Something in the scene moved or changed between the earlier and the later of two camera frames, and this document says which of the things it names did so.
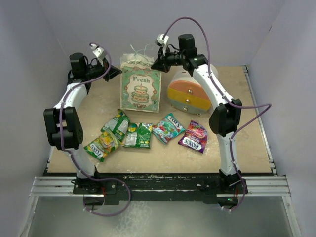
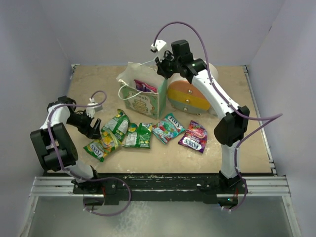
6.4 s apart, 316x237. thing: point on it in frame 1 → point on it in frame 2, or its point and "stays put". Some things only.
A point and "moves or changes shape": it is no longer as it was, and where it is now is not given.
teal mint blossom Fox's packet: x=167 y=128 stays put
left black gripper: x=113 y=71 → x=89 y=131
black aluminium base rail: x=108 y=188 stays put
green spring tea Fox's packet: x=99 y=147 stays put
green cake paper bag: x=140 y=84 moves or changes shape
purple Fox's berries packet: x=195 y=137 stays put
